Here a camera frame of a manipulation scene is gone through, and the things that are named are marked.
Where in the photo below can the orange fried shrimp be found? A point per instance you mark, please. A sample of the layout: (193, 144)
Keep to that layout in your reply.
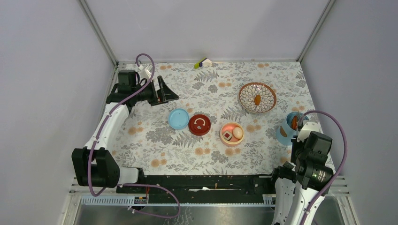
(257, 100)
(294, 122)

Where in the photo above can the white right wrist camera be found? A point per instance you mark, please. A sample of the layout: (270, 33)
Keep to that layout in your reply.
(307, 128)

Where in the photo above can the red round lid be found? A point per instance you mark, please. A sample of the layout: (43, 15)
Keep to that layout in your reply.
(199, 125)

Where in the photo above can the light blue cup container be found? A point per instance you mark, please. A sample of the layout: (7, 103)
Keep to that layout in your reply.
(284, 131)

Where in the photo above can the clear plastic tongs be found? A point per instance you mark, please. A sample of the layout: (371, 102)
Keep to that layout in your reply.
(299, 119)

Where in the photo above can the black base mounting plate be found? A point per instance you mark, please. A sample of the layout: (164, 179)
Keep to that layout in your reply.
(204, 189)

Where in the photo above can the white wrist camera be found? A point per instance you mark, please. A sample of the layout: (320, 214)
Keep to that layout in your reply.
(307, 128)
(145, 71)

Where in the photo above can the red white sushi piece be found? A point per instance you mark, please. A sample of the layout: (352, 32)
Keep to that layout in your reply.
(227, 135)

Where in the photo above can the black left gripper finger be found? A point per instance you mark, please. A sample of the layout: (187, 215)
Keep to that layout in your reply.
(162, 92)
(170, 95)

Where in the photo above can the floral patterned tablecloth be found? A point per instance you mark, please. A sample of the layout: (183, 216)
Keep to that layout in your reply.
(147, 141)

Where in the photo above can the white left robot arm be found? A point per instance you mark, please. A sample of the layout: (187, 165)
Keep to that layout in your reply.
(94, 164)

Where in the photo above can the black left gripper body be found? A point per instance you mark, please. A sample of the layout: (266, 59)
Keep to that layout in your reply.
(149, 93)

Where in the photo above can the patterned ceramic plate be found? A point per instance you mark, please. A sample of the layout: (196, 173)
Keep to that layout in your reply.
(249, 91)

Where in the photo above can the small toy house block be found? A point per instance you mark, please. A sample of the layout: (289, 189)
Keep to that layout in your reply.
(205, 62)

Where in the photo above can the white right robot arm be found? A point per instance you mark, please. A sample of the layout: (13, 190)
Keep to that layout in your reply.
(301, 183)

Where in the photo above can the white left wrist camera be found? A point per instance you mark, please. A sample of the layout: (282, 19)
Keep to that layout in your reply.
(145, 71)

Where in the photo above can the white egg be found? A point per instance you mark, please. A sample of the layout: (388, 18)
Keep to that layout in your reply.
(238, 133)

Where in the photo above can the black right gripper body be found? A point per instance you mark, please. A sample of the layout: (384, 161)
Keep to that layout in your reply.
(298, 149)

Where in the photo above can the light blue round lid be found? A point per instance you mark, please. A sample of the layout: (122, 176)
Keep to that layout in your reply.
(178, 118)

